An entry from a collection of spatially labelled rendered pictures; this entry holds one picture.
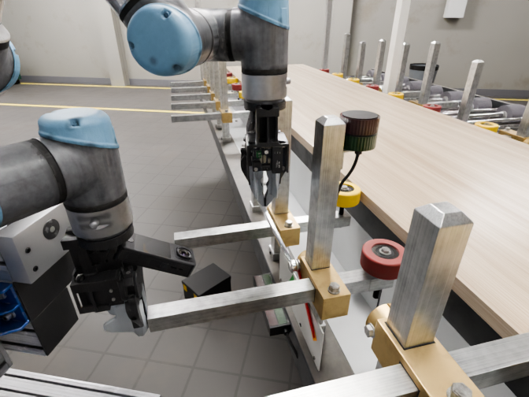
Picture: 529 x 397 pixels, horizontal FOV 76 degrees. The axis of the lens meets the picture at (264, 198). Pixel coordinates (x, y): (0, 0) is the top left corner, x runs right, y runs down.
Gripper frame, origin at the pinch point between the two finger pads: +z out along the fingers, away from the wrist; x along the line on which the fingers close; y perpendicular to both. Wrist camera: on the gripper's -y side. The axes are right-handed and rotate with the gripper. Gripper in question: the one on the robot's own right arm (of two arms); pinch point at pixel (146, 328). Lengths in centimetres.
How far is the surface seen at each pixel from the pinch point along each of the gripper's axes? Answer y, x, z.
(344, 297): -32.4, 5.1, -3.9
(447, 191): -70, -18, -7
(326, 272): -31.7, -0.8, -4.4
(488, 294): -52, 13, -7
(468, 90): -139, -90, -15
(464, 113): -139, -89, -5
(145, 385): 16, -49, 83
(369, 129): -36.1, -0.9, -30.4
